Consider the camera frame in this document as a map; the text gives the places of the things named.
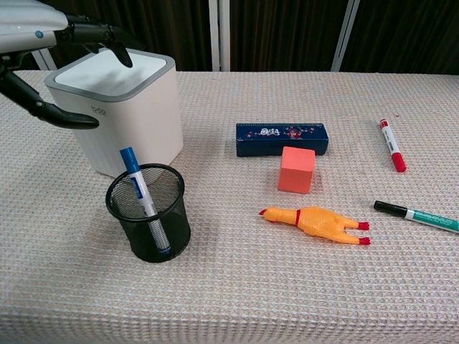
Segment dark brown curtain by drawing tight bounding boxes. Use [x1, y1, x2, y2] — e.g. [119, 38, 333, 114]
[21, 0, 459, 75]

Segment red whiteboard marker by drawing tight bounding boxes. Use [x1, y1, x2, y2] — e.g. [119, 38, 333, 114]
[377, 118, 408, 173]

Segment dark blue pencil case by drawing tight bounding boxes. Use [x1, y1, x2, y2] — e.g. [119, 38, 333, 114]
[235, 123, 330, 158]

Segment salmon pink cube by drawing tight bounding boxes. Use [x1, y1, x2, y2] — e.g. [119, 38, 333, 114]
[278, 145, 317, 196]

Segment beige waffle tablecloth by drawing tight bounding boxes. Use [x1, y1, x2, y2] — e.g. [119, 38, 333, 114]
[0, 69, 459, 344]

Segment white metal frame post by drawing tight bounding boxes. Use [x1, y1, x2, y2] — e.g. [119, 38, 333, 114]
[209, 0, 231, 72]
[32, 48, 58, 71]
[330, 0, 361, 72]

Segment green and black marker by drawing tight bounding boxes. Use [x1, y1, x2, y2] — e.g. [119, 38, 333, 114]
[373, 200, 459, 235]

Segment blue whiteboard marker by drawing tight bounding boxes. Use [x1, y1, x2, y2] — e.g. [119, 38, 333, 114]
[118, 146, 172, 257]

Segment yellow rubber chicken toy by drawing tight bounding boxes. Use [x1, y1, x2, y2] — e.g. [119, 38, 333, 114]
[258, 206, 372, 247]

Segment black mesh pen holder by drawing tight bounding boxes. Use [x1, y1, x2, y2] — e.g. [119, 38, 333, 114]
[105, 163, 192, 264]

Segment white square bin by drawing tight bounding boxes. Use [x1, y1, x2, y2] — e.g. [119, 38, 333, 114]
[44, 49, 185, 179]

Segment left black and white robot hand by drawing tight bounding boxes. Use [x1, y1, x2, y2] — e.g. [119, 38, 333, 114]
[0, 0, 146, 130]

